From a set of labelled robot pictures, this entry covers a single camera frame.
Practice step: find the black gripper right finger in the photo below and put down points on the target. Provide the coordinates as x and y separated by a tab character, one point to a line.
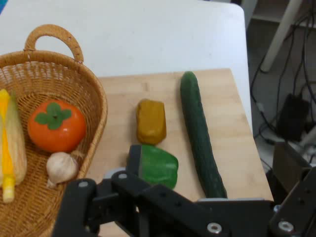
298	212

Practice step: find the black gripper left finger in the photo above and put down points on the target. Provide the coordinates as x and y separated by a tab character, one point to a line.
148	212

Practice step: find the long dark green cucumber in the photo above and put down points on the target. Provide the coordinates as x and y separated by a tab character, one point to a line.
200	138

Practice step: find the green toy bell pepper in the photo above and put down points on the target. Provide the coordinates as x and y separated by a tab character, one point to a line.
160	168

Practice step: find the brown cardboard box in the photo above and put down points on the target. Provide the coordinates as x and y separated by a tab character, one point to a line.
286	163

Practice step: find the black power adapter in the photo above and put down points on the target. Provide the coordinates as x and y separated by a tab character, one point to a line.
292	116

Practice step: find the white toy garlic bulb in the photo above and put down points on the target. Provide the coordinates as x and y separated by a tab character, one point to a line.
61	168

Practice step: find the orange toy persimmon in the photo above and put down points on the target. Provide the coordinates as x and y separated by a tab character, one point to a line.
61	135

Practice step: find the wooden cutting board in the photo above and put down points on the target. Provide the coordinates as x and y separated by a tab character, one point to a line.
227	118

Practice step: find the yellow toy corn cob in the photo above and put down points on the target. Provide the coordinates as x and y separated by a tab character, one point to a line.
7	153

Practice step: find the white slanted stand leg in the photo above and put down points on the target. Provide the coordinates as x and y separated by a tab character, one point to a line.
284	34

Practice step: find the light blue foam mat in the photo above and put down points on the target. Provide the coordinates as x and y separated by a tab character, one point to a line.
1	6

